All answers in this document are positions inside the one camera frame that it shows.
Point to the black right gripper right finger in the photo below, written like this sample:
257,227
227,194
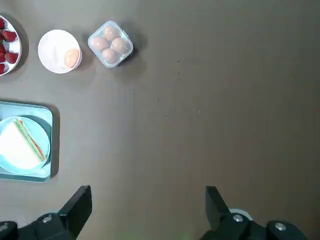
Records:
237,230

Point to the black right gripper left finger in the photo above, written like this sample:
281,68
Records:
50,227

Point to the triangular toy sandwich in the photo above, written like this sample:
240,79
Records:
15,145

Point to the light blue round plate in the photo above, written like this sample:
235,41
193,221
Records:
42,135

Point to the teal rectangular tray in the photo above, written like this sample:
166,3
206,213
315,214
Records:
47,112

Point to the white plate of strawberries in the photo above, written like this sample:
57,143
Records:
10,45

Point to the brown egg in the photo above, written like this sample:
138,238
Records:
109,32
118,45
109,55
99,43
71,58

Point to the pink bowl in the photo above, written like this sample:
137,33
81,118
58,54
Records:
52,50

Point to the clear plastic egg container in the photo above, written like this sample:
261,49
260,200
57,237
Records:
125,53

